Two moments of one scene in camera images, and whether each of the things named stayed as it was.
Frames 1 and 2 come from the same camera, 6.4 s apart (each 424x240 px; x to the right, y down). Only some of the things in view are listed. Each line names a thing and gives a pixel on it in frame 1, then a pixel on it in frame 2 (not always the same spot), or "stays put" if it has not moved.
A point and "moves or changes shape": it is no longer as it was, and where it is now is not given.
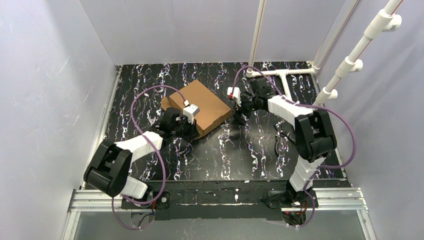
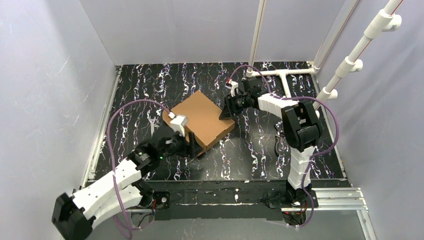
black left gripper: [185, 124] -> [185, 143]
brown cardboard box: [211, 109] moves or changes shape
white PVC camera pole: [386, 20] stays put
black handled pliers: [281, 134] stays put
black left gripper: [346, 199] stays put
